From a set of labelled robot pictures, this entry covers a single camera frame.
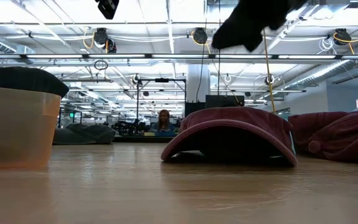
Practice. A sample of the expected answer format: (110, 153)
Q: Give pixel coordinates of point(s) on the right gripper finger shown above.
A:
(228, 34)
(252, 34)

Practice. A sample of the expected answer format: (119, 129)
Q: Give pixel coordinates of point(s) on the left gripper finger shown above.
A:
(108, 7)

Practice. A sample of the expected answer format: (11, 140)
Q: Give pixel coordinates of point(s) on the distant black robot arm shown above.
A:
(129, 127)

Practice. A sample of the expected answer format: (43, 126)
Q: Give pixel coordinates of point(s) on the black monitor back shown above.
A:
(224, 102)

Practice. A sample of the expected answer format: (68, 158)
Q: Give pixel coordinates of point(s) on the black equipment box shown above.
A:
(194, 109)

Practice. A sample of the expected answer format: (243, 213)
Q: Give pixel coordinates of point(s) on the orange translucent plastic bin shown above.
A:
(14, 130)

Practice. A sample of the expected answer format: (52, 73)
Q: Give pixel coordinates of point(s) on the distant black rig frame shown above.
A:
(162, 80)

